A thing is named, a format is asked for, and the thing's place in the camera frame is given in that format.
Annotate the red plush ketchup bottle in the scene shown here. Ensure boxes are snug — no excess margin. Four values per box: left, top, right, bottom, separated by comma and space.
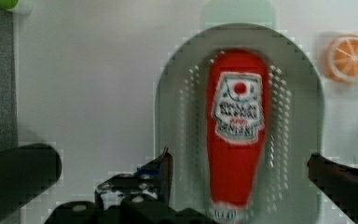
206, 49, 269, 224

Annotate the black cylinder lower post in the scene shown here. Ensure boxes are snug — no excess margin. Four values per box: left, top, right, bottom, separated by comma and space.
0, 144, 62, 222

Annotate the orange slice toy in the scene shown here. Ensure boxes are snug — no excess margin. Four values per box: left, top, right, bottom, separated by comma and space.
325, 35, 358, 83

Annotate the green lime toy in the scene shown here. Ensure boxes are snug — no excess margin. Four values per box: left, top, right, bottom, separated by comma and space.
0, 0, 19, 10

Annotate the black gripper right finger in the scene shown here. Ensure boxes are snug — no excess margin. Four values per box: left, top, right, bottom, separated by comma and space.
307, 153, 358, 224

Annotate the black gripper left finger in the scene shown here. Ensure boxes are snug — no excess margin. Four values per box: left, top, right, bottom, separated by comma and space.
94, 147, 173, 224

